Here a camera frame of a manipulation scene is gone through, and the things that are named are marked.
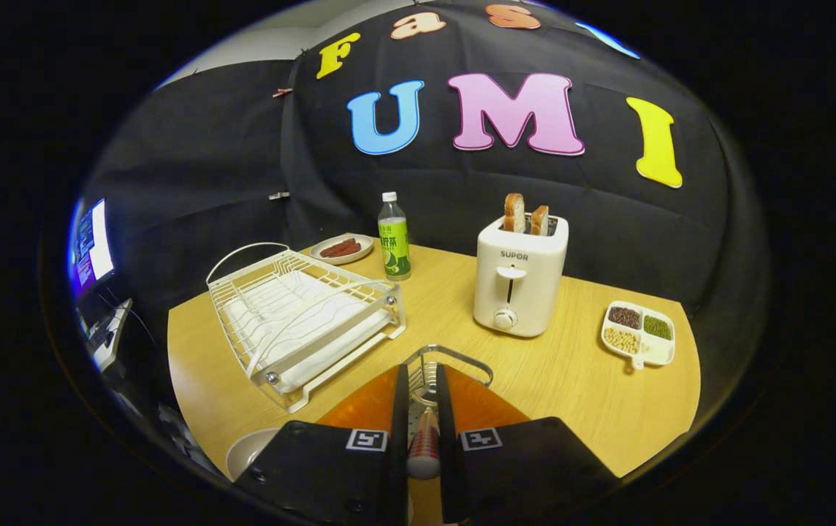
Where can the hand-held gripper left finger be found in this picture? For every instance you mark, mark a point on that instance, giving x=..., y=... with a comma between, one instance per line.
x=400, y=409

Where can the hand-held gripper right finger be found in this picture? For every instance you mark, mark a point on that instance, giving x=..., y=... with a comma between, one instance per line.
x=447, y=438

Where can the grey round plate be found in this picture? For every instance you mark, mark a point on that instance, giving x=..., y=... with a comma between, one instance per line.
x=246, y=449

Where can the small white oval dish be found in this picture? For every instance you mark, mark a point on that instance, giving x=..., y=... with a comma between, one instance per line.
x=363, y=245

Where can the white divided dish with beans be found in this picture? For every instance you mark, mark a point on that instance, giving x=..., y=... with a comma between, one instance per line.
x=655, y=351

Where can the green label drink bottle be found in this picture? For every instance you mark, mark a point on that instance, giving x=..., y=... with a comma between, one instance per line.
x=394, y=248

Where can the white toaster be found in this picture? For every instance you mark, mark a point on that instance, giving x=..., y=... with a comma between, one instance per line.
x=520, y=292

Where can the red sausage piece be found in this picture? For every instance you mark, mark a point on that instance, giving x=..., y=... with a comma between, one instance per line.
x=336, y=247
x=348, y=250

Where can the toast bread slice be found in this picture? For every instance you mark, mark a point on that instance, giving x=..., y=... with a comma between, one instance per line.
x=539, y=220
x=514, y=213

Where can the keyboard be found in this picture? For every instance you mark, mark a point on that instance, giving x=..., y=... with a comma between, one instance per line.
x=107, y=332

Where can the computer monitor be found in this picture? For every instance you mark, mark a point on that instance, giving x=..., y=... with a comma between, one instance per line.
x=93, y=245

